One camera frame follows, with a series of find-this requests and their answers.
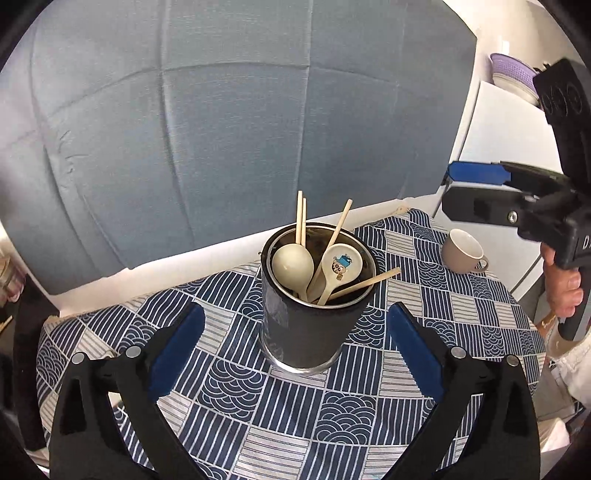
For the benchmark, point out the person's cream clothing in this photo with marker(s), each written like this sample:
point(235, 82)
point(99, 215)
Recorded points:
point(572, 383)

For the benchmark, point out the small cream ceramic spoon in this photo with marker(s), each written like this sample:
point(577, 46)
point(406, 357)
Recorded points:
point(344, 264)

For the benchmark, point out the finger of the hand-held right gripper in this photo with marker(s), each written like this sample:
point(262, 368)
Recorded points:
point(475, 171)
point(480, 203)

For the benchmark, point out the blue-grey fabric backdrop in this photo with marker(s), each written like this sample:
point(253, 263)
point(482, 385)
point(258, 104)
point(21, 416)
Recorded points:
point(231, 115)

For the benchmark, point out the black cylindrical utensil holder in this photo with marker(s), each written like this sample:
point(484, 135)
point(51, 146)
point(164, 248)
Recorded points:
point(304, 332)

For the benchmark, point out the person's right hand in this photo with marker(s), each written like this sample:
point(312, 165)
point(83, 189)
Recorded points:
point(563, 290)

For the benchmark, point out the large white ceramic spoon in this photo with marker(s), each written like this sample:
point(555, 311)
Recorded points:
point(291, 270)

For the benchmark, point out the white cabinet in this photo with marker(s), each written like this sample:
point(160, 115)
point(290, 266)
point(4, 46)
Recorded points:
point(498, 138)

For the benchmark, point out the dark cloth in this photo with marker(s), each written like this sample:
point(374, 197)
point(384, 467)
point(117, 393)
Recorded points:
point(27, 369)

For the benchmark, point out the white bowl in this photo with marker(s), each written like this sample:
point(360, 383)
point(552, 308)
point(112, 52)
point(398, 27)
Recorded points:
point(517, 93)

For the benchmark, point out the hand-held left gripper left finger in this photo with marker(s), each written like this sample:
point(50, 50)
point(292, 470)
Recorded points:
point(180, 350)

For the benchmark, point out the blue white patterned tablecloth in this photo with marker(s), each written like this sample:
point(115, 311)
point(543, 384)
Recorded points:
point(277, 415)

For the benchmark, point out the beige ceramic cup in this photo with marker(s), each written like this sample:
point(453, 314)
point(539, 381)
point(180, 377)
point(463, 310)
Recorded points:
point(457, 258)

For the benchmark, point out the purple colander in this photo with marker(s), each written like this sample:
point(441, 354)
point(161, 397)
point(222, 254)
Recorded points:
point(508, 69)

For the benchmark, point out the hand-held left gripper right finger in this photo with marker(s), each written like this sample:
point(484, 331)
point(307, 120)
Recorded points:
point(415, 355)

